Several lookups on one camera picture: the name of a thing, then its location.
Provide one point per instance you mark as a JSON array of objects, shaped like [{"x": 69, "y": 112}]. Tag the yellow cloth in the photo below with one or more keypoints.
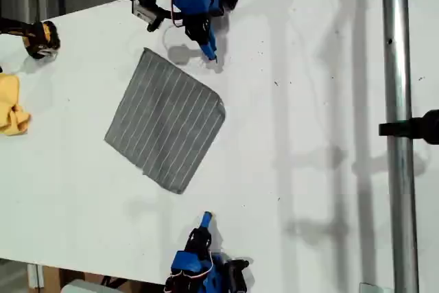
[{"x": 10, "y": 107}]

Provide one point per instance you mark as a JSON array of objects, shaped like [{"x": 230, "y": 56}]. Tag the black yellow power tool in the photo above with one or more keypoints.
[{"x": 37, "y": 37}]

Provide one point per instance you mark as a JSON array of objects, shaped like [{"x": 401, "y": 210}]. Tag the black camera stalk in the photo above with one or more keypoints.
[{"x": 156, "y": 18}]

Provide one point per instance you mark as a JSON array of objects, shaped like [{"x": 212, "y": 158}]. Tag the black clamp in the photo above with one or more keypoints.
[{"x": 411, "y": 128}]

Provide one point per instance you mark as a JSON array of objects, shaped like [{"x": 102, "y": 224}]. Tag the white box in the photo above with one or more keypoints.
[{"x": 82, "y": 286}]

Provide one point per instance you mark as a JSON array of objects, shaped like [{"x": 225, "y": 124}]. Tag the black camera box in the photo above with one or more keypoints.
[
  {"x": 236, "y": 272},
  {"x": 142, "y": 8}
]

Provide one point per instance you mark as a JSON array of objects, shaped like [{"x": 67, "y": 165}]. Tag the brown cardboard box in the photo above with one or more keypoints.
[{"x": 51, "y": 277}]

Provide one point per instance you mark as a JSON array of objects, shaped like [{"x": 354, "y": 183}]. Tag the grey striped towel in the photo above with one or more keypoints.
[{"x": 164, "y": 121}]

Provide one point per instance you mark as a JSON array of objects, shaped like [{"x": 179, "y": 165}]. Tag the steel post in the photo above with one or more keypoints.
[{"x": 399, "y": 66}]

